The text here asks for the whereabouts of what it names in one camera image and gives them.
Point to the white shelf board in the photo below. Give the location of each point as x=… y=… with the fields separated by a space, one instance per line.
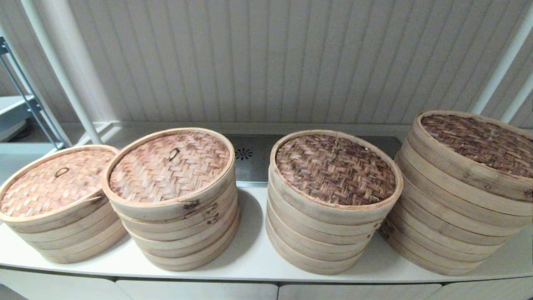
x=10 y=112

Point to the grey metal rack frame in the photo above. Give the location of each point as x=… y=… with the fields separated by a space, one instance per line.
x=3 y=45

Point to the steamer stack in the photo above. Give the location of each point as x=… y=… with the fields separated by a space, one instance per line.
x=479 y=141
x=54 y=183

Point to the dark woven bamboo steamer lid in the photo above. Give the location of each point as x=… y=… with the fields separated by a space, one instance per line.
x=333 y=166

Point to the far right steamer stack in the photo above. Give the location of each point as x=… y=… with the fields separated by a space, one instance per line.
x=479 y=141

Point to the white round pole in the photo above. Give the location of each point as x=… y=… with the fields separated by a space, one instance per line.
x=501 y=71
x=68 y=83
x=518 y=104

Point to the white stand base bar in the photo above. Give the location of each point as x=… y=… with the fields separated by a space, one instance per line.
x=104 y=133

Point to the far left steamer stack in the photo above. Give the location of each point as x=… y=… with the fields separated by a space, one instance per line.
x=54 y=183

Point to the light woven bamboo steamer lid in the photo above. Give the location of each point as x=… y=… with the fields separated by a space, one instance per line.
x=166 y=166

